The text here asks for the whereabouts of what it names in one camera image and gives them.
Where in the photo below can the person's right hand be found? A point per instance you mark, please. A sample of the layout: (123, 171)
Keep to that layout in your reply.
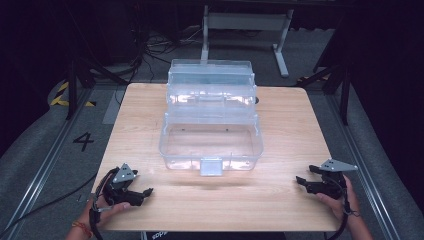
(340, 205)

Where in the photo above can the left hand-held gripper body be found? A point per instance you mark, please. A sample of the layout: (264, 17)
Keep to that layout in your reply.
(122, 186)

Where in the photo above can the black tripod stand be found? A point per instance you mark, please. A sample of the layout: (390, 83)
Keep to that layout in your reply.
(341, 83)
(80, 73)

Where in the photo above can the clear plastic storage box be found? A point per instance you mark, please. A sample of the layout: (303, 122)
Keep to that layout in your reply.
(210, 133)

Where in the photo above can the grey metal stand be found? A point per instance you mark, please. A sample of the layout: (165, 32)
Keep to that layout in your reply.
(246, 21)

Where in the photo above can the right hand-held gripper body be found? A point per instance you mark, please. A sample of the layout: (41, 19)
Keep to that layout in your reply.
(333, 181)

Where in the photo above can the person's left hand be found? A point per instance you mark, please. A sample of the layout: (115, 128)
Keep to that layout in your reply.
(110, 213)

